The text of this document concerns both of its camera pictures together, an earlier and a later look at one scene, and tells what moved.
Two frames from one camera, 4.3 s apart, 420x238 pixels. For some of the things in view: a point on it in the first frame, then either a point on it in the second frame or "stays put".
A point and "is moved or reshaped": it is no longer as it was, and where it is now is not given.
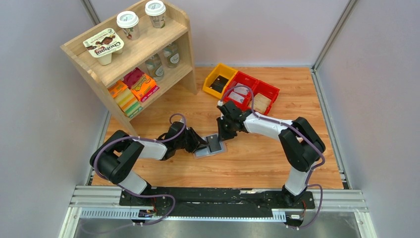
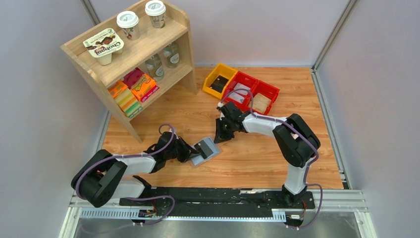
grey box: (206, 151) is moved or reshaped
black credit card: (213, 143) to (203, 148)
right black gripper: (223, 136) stays put
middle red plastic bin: (241, 89) stays put
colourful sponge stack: (126, 98) stays put
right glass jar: (172, 55) stays put
